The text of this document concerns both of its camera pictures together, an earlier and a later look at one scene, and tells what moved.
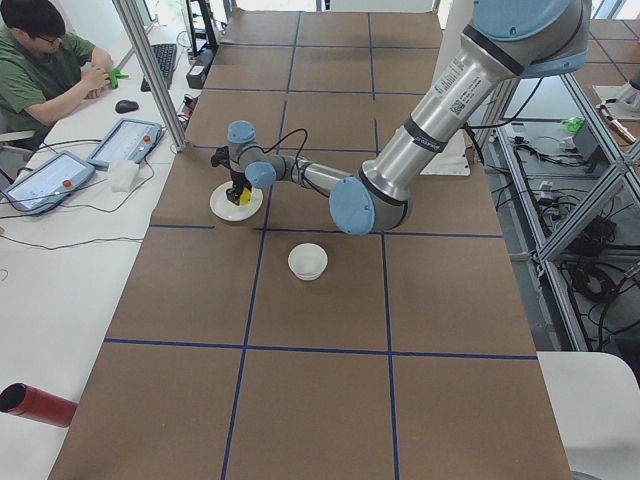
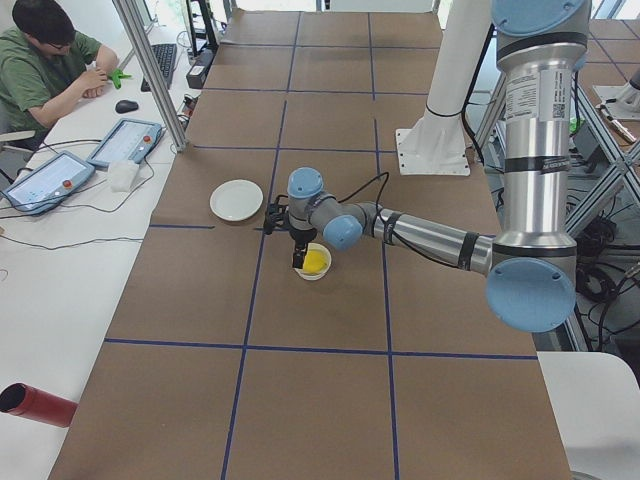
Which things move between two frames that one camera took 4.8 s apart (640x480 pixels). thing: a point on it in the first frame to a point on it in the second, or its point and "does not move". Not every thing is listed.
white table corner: x=595 y=397 does not move
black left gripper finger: x=233 y=194 to x=298 y=257
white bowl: x=307 y=261 does not move
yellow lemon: x=246 y=196 to x=314 y=261
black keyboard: x=164 y=55 does not move
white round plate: x=229 y=210 does not move
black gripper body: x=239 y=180 to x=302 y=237
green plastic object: x=114 y=76 does not move
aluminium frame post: x=151 y=68 does not move
